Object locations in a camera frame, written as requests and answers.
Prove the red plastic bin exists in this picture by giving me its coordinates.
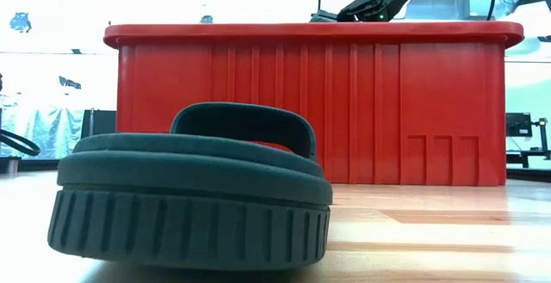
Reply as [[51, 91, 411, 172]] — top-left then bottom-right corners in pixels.
[[102, 20, 525, 188]]

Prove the black aluminium table frame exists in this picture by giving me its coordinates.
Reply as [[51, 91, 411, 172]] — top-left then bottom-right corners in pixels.
[[0, 157, 59, 175], [506, 167, 551, 184]]

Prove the black background panel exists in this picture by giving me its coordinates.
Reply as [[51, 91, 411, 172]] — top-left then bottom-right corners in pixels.
[[81, 109, 117, 138]]

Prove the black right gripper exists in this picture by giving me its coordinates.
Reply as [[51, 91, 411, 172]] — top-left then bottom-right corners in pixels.
[[309, 9, 345, 23]]

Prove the black monitor on stand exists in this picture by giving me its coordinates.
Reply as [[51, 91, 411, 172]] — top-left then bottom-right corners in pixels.
[[505, 112, 551, 169]]

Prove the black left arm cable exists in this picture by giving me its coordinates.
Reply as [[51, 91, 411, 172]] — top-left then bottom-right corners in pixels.
[[0, 128, 42, 157]]

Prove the black slide sandal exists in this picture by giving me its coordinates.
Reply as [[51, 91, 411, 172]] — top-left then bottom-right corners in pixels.
[[46, 101, 335, 272]]

